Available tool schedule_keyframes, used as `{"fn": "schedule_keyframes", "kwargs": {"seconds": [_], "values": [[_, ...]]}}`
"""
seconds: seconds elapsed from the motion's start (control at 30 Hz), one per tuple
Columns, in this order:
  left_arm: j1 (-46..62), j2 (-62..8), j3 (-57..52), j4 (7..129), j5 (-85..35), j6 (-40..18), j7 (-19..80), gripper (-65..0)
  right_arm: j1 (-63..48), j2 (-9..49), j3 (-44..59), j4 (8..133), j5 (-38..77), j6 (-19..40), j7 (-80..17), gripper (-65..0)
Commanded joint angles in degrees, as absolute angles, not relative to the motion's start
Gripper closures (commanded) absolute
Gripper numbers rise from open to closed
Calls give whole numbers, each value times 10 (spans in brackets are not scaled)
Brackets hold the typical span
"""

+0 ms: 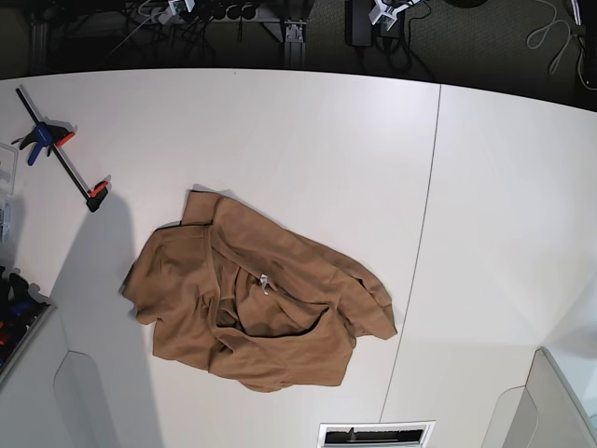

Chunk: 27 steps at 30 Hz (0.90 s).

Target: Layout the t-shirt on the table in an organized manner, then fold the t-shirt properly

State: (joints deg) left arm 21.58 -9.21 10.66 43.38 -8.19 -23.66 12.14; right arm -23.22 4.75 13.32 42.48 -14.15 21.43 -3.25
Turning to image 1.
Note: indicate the brown t-shirt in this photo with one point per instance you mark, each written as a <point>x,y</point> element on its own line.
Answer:
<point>230,292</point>

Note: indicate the black power adapter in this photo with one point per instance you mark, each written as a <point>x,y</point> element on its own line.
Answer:
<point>358,28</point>

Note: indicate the grey bin of clamps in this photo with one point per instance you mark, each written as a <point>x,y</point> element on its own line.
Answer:
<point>22,316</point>

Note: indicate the clear plastic box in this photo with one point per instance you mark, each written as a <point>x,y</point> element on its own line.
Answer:
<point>10,206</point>

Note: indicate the aluminium frame post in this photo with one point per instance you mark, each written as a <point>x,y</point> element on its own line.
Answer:
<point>291,35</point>

